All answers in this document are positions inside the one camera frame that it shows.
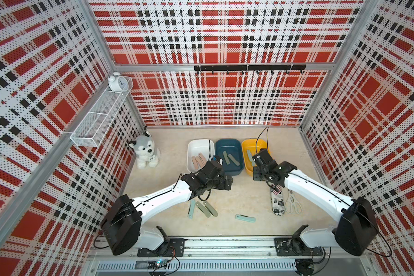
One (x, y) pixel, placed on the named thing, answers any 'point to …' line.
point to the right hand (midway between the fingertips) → (261, 172)
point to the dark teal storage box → (231, 150)
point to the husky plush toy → (146, 153)
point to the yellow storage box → (255, 145)
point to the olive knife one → (206, 213)
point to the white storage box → (198, 152)
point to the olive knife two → (210, 209)
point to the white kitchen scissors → (290, 203)
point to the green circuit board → (158, 264)
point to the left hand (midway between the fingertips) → (226, 179)
